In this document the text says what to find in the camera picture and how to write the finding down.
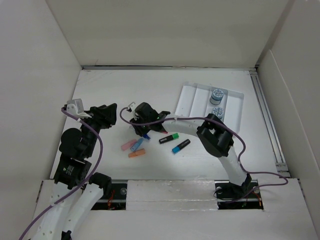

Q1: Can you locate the white foam block front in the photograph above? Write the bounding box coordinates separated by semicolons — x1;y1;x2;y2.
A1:
126;179;218;212

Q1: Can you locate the purple cable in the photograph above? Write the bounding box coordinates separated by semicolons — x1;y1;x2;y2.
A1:
18;107;105;240
120;106;290;203

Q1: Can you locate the blue translucent eraser case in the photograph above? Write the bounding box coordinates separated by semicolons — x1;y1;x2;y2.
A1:
130;137;144;152

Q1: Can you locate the blue slime jar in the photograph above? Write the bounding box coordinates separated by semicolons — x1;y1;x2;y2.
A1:
211;106;225;120
209;88;224;105

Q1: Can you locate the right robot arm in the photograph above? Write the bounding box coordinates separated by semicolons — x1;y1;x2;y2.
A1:
128;102;252;198

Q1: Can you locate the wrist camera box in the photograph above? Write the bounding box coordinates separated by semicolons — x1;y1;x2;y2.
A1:
127;102;137;112
65;98;84;118

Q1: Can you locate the pink translucent eraser case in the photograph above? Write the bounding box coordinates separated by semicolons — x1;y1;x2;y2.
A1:
120;139;137;151

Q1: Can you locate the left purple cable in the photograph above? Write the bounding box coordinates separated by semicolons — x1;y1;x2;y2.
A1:
18;107;105;240

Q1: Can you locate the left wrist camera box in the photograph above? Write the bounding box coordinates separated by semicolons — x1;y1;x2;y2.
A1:
65;98;84;118

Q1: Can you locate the metal rail right edge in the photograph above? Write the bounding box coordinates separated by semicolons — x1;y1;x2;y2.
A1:
249;70;291;178

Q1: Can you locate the blue cap black highlighter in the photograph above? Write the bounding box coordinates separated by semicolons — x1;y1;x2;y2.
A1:
171;139;191;154

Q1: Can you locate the clear glue stick blue cap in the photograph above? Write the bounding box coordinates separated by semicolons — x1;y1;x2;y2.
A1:
142;134;151;140

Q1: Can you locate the orange translucent eraser case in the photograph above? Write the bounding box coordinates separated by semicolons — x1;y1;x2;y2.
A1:
128;148;146;158

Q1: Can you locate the white divided organizer tray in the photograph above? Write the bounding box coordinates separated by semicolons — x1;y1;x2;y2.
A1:
175;82;244;133

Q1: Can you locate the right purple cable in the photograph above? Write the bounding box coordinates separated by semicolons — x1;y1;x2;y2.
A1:
120;106;290;203

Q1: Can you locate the green cap black highlighter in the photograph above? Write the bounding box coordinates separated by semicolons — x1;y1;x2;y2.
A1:
158;133;179;144

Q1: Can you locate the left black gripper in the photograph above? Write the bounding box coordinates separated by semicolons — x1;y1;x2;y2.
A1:
78;102;117;156

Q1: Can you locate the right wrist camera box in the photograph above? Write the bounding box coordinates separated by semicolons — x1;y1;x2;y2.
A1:
127;102;137;112

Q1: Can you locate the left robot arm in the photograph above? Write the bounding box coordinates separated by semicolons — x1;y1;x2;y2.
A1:
31;99;117;240

